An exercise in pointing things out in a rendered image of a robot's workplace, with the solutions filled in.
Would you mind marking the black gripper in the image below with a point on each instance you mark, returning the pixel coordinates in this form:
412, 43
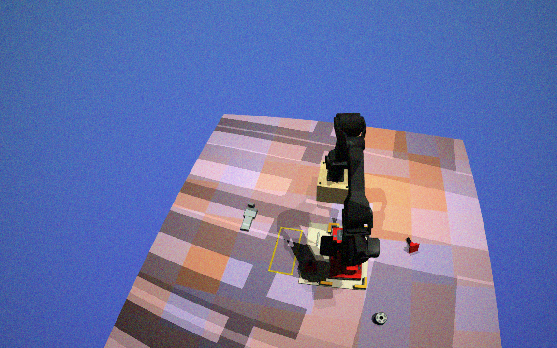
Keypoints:
329, 247

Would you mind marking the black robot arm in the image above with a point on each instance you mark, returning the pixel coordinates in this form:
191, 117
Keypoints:
349, 154

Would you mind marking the small toy wheel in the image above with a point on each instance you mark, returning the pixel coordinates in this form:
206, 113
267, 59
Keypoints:
379, 315

